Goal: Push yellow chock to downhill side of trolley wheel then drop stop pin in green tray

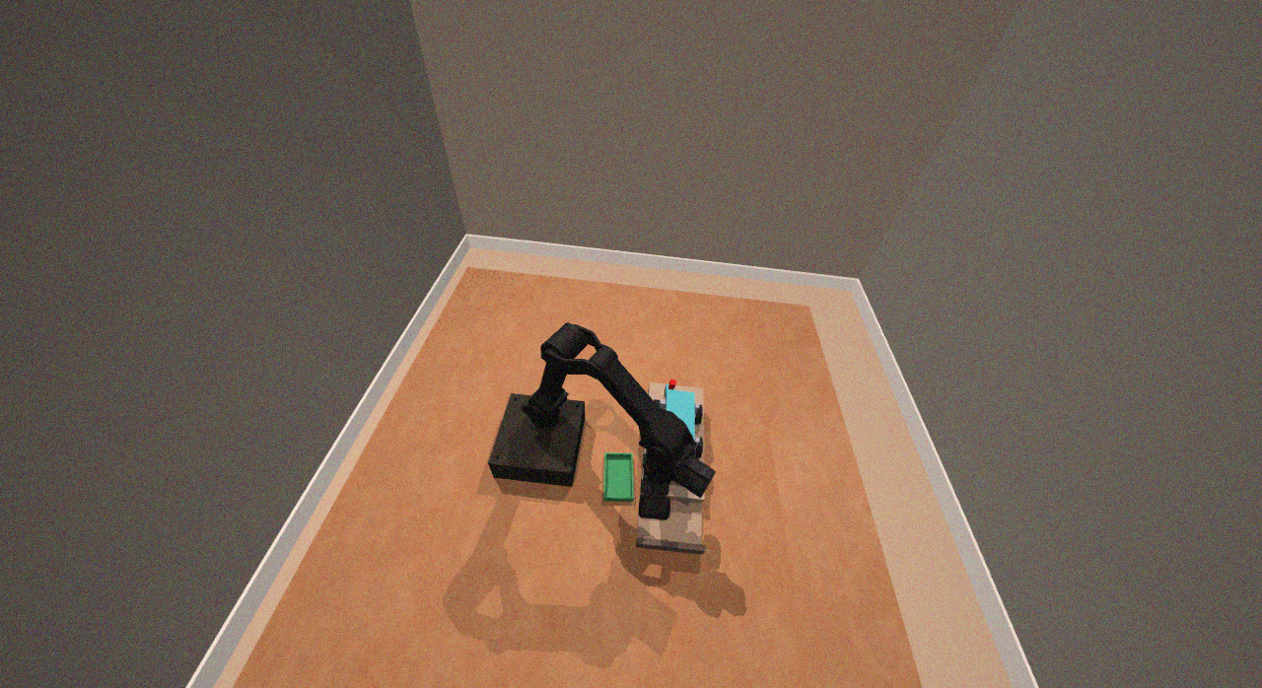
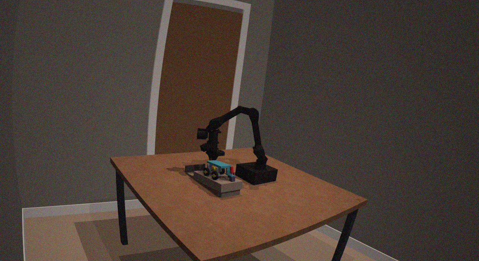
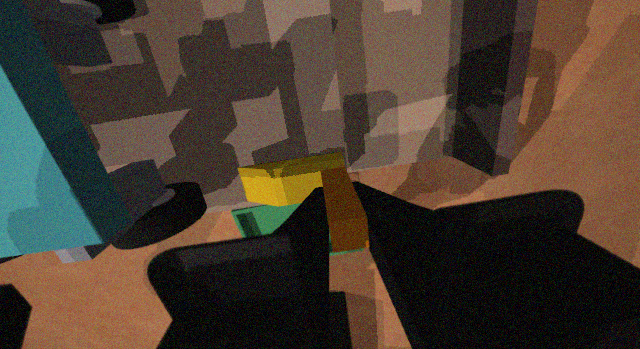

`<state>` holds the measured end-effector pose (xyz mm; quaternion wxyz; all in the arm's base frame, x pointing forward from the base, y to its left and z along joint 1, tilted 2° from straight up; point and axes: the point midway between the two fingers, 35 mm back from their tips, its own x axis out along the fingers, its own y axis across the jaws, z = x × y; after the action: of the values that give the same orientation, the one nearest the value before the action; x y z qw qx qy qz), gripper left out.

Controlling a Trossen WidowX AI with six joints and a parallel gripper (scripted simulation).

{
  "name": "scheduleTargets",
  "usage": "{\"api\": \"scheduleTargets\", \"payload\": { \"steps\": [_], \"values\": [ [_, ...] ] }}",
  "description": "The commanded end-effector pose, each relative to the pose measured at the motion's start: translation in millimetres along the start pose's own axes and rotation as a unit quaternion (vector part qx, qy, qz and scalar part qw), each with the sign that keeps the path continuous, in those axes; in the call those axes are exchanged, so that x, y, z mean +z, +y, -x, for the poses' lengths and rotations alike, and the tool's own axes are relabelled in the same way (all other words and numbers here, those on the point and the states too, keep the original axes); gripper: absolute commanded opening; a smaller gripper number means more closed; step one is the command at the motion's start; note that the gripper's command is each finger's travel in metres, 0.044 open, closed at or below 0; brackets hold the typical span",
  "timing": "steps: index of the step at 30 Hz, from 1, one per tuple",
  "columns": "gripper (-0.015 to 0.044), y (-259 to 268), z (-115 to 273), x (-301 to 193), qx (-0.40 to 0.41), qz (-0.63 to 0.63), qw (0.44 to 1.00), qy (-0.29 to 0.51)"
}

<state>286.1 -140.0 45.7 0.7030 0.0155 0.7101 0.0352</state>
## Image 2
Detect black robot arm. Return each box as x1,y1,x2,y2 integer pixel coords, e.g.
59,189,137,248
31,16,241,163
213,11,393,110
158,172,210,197
197,106,268,171

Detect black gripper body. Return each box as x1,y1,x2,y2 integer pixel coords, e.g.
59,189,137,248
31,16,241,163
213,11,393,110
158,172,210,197
206,140,225,156

